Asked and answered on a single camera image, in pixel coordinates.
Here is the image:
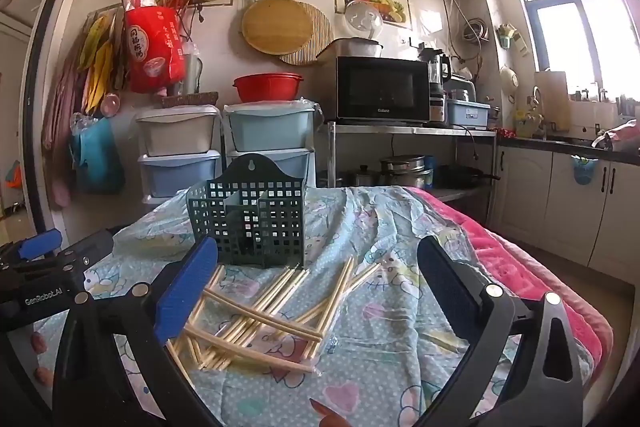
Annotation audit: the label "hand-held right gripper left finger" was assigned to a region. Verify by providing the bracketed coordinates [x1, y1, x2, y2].
[52, 237, 220, 427]

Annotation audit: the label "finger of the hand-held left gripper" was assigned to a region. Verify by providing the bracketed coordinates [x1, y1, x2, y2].
[61, 229, 117, 277]
[0, 228, 63, 264]

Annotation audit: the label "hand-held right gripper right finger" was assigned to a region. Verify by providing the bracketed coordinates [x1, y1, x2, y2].
[415, 235, 586, 427]

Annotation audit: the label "group of bamboo chopsticks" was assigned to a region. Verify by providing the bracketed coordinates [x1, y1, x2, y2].
[167, 257, 385, 375]

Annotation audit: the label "green perforated utensil holder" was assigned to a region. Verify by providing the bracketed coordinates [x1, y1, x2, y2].
[186, 153, 307, 269]

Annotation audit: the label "person's left hand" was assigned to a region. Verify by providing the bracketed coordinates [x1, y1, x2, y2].
[30, 332, 56, 385]

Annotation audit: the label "pink fleece blanket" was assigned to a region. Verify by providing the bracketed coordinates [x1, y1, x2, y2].
[405, 187, 613, 388]

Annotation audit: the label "blue tote bag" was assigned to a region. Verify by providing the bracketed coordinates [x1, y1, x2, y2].
[70, 117, 126, 195]

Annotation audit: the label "light blue cartoon bed sheet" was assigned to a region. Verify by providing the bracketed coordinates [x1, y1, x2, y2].
[35, 184, 596, 427]

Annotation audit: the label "black frying pan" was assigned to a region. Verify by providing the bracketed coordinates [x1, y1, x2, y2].
[435, 166, 501, 188]

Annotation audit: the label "blue-grey storage bin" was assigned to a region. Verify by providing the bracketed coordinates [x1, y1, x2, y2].
[138, 151, 222, 200]

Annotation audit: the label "pink hanging cloth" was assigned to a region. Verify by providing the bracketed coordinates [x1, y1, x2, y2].
[42, 57, 83, 208]

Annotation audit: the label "white kitchen cabinets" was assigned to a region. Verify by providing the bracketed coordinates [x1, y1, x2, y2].
[492, 139, 640, 283]

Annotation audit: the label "large steel pot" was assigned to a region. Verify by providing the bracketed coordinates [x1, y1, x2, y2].
[380, 155, 433, 190]

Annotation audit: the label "small steel pot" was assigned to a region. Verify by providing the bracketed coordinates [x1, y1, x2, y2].
[350, 164, 379, 188]

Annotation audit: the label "white storage bin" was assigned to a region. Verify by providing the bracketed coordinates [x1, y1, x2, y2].
[136, 106, 222, 158]

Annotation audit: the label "stainless steel shelf table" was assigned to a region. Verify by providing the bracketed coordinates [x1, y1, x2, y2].
[325, 119, 498, 202]

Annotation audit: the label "light blue storage bin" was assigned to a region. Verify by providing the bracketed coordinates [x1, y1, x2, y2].
[223, 103, 317, 152]
[227, 148, 314, 188]

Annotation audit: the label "blue-grey dish box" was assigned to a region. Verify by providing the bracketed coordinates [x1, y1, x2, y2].
[446, 99, 491, 130]

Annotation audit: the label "blue hanging pocket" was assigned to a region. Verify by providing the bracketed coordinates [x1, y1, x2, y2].
[571, 155, 599, 185]

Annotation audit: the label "brown wicker basket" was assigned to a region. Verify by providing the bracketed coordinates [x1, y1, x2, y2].
[161, 92, 219, 109]

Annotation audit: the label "yellow counter item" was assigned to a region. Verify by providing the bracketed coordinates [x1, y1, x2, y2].
[515, 107, 543, 138]

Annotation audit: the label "steel electric cooker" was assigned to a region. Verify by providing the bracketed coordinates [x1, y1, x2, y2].
[429, 82, 448, 125]

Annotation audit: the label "yellow hanging gloves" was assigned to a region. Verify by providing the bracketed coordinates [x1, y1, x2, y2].
[80, 14, 117, 112]

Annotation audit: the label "black microwave oven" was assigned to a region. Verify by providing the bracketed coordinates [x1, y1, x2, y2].
[336, 56, 432, 124]

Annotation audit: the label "red plastic bag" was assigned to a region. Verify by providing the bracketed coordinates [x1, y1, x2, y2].
[121, 0, 188, 94]

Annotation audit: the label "pale cutting board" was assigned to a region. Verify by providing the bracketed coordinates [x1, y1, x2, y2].
[534, 71, 571, 130]

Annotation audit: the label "red plastic basin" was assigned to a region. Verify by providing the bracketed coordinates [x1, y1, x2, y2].
[233, 73, 304, 104]

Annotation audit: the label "dark blender jug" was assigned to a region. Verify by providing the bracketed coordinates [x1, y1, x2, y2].
[419, 48, 452, 85]

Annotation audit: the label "pink bag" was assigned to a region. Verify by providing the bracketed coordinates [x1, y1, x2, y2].
[592, 119, 640, 152]

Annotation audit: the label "metal cooking pan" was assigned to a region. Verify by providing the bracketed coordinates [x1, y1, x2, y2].
[329, 38, 384, 58]

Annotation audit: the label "round bamboo board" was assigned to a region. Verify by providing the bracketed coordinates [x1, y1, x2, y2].
[242, 0, 315, 55]

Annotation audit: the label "round white plastic cover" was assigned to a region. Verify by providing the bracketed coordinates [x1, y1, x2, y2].
[345, 0, 384, 40]

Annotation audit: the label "ribbed round bamboo mat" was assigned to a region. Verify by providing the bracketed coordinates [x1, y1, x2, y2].
[280, 3, 334, 66]

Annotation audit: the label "dark framed window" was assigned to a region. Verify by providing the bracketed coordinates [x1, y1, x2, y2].
[505, 0, 640, 95]

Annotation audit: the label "dark door frame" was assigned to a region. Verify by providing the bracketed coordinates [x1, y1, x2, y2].
[20, 0, 116, 248]

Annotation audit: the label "grey water hoses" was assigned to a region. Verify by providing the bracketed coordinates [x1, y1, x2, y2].
[437, 0, 486, 58]

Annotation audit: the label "green white wall holder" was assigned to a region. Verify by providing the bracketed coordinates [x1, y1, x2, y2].
[496, 23, 528, 52]

